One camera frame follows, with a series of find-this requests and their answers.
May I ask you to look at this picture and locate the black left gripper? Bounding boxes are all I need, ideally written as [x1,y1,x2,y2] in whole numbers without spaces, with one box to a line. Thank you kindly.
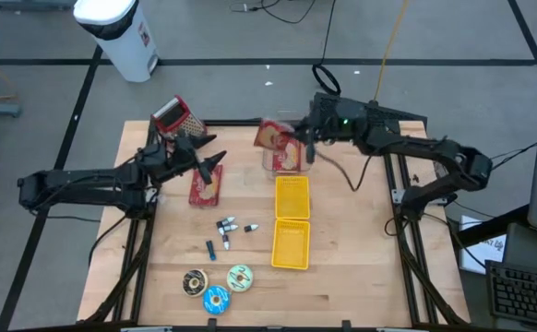
[154,130,228,187]

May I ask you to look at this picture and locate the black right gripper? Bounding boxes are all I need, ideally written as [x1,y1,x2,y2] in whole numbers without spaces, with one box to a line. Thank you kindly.
[293,114,344,165]

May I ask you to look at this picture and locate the red snack packet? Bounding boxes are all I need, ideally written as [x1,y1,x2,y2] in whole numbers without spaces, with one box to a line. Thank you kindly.
[253,118,300,151]
[271,140,303,172]
[188,163,224,208]

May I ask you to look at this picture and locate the chocolate frosted toy donut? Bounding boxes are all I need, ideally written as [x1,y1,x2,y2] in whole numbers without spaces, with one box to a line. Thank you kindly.
[182,268,209,298]

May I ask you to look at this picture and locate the black perforated computer box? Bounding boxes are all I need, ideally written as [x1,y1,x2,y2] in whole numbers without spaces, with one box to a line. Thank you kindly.
[311,91,429,126]

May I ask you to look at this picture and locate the clear plastic bin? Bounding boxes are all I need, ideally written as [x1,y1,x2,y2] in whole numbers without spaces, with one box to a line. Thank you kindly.
[253,110,315,179]

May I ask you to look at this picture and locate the red metal cheese grater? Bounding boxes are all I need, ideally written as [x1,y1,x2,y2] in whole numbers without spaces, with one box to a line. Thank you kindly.
[150,95,208,140]

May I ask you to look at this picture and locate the white trash can black bag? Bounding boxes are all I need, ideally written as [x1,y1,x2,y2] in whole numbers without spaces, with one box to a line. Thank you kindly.
[73,0,160,84]

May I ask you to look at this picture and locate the blue frosted toy donut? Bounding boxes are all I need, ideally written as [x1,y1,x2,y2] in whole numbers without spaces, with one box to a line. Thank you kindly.
[202,285,233,317]

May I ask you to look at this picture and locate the black desk bar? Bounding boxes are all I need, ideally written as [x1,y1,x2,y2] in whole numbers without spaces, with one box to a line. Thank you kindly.
[455,205,531,248]

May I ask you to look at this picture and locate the white paper sheet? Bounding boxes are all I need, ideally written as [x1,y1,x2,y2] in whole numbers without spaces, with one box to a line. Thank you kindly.
[459,215,507,276]

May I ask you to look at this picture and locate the black computer keyboard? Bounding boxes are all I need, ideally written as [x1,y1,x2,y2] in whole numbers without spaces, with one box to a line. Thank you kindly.
[484,259,537,331]

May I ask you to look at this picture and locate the black aluminium table frame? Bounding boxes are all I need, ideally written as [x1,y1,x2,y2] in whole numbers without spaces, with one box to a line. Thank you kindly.
[81,118,471,327]

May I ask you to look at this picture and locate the black coiled floor cable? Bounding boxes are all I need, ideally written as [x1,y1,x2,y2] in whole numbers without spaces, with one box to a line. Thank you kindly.
[311,0,343,97]

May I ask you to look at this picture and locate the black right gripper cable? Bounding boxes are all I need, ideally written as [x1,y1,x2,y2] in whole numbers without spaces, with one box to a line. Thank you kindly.
[314,149,374,193]

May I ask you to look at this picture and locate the thin black floor cable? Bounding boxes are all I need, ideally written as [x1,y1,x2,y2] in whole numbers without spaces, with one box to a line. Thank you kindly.
[229,0,318,26]

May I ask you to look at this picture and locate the yellow floor cable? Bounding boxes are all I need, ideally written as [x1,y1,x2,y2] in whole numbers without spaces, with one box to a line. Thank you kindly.
[373,0,411,102]

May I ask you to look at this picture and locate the black left arm base cable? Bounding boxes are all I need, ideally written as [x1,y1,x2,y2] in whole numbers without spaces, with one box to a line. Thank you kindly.
[87,214,129,268]

